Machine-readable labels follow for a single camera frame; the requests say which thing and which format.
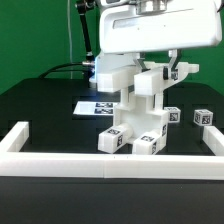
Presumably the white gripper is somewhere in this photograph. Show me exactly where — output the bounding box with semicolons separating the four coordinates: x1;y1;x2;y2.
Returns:
99;0;222;80

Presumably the white chair back frame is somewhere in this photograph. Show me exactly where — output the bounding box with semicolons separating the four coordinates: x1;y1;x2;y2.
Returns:
97;62;199;96

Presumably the white chair seat part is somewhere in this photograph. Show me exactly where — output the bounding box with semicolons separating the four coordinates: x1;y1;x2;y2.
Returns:
113;89;168;148

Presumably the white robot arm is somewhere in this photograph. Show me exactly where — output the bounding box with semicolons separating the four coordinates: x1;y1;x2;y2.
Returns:
94;0;224;82

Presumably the white tag sheet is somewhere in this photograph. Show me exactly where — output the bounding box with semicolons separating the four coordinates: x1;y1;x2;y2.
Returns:
73;101;116;116

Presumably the black jointed camera mount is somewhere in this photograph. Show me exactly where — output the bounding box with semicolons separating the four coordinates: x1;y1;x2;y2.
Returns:
75;0;96;62

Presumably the black cable bundle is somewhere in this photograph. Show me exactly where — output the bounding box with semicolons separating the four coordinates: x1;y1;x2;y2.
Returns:
38;61;98;80

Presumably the white U-shaped fence frame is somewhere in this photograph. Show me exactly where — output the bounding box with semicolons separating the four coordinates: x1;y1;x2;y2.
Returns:
0;122;224;180

